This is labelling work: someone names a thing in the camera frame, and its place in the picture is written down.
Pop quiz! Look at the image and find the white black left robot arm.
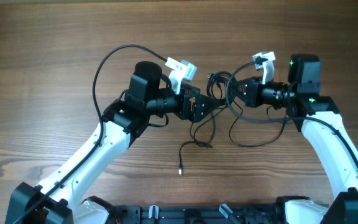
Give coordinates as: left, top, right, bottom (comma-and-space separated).
5, 58, 223, 223

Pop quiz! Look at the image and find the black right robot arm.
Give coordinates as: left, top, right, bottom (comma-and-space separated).
226, 52, 358, 223

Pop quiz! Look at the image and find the black right camera cable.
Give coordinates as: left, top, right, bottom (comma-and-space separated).
225, 57, 358, 218

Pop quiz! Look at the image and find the black camera cable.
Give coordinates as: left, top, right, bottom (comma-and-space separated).
12, 44, 169, 224
225, 57, 358, 218

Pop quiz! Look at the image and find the black left camera cable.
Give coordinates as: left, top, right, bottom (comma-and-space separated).
12, 44, 169, 224

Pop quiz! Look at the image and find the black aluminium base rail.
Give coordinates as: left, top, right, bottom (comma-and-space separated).
112, 203, 287, 224

